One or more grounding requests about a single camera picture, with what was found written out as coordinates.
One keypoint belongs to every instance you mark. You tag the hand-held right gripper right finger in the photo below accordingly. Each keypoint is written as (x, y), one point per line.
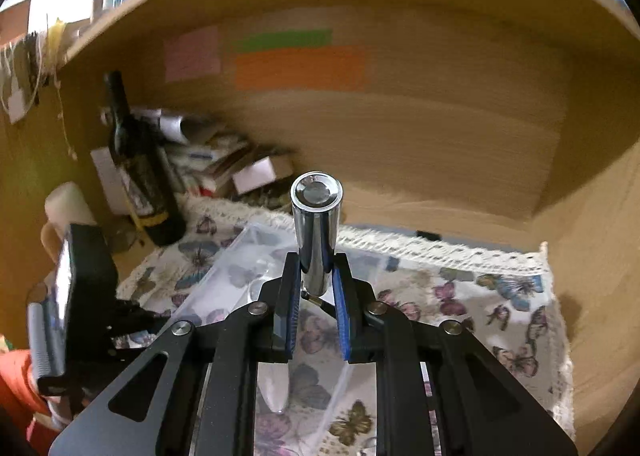
(342, 321)

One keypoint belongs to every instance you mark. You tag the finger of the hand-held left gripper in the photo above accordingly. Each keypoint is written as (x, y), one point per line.
(135, 322)

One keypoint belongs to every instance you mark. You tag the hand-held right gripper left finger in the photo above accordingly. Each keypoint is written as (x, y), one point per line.
(294, 316)

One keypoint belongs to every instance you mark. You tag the clear plastic box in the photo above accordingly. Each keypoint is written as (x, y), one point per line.
(235, 266)

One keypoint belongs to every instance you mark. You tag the chrome socket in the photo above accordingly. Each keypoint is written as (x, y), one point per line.
(315, 236)

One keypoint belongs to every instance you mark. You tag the pale pink mug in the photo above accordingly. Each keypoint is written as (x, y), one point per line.
(67, 206)

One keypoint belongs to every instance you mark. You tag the white paper card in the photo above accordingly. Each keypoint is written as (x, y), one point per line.
(105, 176)

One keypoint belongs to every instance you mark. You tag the orange cloth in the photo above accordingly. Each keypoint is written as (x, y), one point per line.
(15, 381)

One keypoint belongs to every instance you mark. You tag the dark wine bottle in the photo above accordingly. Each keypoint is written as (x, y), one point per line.
(142, 176)

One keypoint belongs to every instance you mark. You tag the butterfly print tablecloth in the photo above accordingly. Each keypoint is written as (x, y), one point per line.
(475, 316)

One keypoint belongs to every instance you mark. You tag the small white box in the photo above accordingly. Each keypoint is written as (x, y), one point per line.
(252, 175)

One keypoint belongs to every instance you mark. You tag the pile of books and papers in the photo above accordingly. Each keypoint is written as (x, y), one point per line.
(220, 156)

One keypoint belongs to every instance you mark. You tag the white paper tag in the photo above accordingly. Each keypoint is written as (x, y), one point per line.
(17, 105)

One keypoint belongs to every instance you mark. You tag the orange sticky note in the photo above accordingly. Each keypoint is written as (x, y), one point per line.
(300, 69)

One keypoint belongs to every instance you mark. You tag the yellow cloth item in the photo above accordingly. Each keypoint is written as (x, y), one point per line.
(57, 34)

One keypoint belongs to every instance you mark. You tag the pink sticky note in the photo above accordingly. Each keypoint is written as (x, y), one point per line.
(192, 54)

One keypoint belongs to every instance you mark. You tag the green sticky note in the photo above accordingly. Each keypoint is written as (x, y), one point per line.
(282, 40)

